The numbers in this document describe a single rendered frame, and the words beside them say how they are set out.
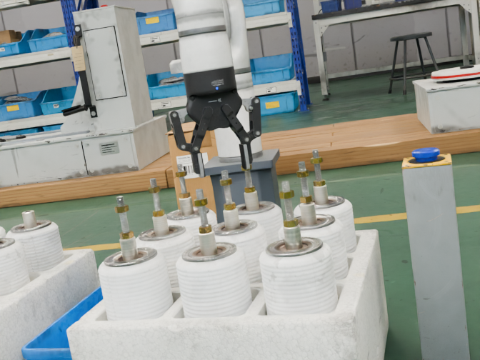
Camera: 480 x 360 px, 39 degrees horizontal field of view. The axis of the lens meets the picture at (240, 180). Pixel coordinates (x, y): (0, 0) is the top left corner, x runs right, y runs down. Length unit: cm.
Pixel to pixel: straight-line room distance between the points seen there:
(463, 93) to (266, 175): 162
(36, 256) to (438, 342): 71
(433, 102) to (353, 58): 635
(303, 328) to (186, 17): 45
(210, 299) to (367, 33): 837
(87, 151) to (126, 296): 215
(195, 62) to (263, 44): 826
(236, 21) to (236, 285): 61
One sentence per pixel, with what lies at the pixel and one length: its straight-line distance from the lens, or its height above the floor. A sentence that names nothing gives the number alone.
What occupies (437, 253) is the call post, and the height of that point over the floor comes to 18.
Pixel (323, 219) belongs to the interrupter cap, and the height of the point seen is 25.
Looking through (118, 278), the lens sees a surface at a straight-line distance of 93.
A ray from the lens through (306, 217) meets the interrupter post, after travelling 99.
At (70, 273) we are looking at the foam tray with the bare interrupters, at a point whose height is 16.
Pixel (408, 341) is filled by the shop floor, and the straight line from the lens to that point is 119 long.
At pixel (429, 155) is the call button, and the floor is 32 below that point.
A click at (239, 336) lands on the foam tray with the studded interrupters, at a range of 87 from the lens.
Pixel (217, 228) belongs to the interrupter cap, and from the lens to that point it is 103.
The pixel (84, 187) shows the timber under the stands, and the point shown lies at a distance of 301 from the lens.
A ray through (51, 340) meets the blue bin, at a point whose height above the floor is 10.
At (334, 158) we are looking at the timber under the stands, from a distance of 277.
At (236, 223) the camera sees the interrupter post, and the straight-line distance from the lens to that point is 102.
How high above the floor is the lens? 51
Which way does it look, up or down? 10 degrees down
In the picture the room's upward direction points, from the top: 9 degrees counter-clockwise
